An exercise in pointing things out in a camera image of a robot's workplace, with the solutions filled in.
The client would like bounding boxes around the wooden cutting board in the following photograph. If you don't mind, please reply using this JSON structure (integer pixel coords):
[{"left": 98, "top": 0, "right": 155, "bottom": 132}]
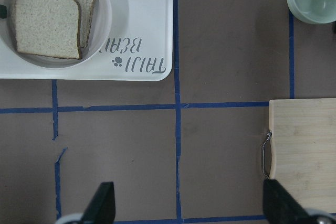
[{"left": 262, "top": 98, "right": 335, "bottom": 213}]

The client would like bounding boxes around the bottom toast slice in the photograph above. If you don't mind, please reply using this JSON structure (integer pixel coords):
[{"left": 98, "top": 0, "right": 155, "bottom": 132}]
[{"left": 78, "top": 0, "right": 96, "bottom": 48}]

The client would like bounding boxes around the white round plate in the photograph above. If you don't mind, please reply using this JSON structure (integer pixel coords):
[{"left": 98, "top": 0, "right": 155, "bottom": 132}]
[{"left": 1, "top": 0, "right": 112, "bottom": 74}]

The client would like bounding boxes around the white bear serving tray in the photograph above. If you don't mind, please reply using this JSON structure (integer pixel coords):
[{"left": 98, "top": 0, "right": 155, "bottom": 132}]
[{"left": 1, "top": 0, "right": 174, "bottom": 81}]

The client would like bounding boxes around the white bread slice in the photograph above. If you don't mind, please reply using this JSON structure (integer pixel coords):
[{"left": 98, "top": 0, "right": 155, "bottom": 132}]
[{"left": 11, "top": 0, "right": 81, "bottom": 59}]

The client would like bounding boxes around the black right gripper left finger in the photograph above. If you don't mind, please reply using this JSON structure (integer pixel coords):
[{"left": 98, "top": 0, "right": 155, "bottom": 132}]
[{"left": 81, "top": 182, "right": 116, "bottom": 224}]

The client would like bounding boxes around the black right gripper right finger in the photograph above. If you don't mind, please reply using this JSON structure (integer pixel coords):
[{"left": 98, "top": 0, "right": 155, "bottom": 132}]
[{"left": 262, "top": 179, "right": 315, "bottom": 224}]

